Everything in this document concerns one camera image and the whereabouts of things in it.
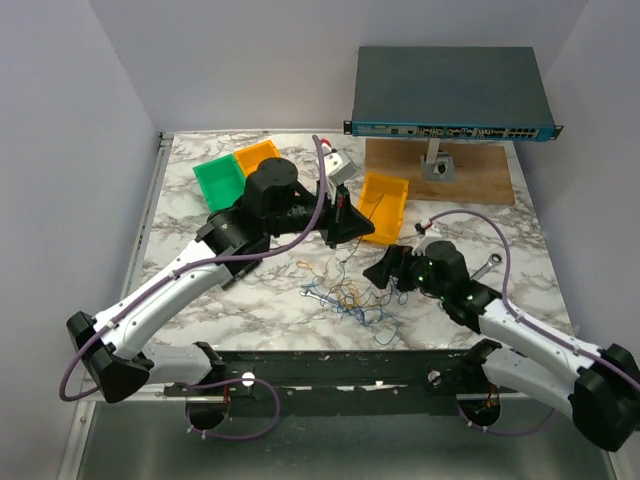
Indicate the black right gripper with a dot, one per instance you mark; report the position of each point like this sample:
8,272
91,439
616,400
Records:
394,257

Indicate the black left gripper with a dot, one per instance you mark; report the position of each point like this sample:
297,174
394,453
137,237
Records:
344,223

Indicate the yellow bin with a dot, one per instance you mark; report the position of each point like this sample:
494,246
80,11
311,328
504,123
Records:
382,200
249,158

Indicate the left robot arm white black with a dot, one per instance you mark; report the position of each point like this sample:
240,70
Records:
113,345

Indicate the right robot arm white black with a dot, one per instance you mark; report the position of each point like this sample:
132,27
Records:
596,388

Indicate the silver open-end wrench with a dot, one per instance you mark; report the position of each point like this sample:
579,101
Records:
318,296

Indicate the silver ratchet wrench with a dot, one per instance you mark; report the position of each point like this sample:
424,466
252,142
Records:
493,261

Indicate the wooden base board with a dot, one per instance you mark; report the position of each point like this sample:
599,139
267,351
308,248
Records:
481,172

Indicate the green plastic bin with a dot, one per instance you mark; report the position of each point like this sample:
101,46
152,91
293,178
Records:
221,181

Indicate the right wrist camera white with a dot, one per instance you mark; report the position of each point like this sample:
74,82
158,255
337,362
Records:
427,233

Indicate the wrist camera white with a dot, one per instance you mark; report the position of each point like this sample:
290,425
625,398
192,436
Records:
337,169
427,233

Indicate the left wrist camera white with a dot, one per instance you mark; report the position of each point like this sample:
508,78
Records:
337,169

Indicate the metal switch stand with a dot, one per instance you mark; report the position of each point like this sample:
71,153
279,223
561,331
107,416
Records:
436,164

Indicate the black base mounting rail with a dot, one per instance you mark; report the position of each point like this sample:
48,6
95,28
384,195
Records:
342,383

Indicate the aluminium table frame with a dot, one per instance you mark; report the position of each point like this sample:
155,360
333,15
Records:
146,438

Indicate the blue network switch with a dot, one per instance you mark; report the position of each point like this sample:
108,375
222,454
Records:
450,93

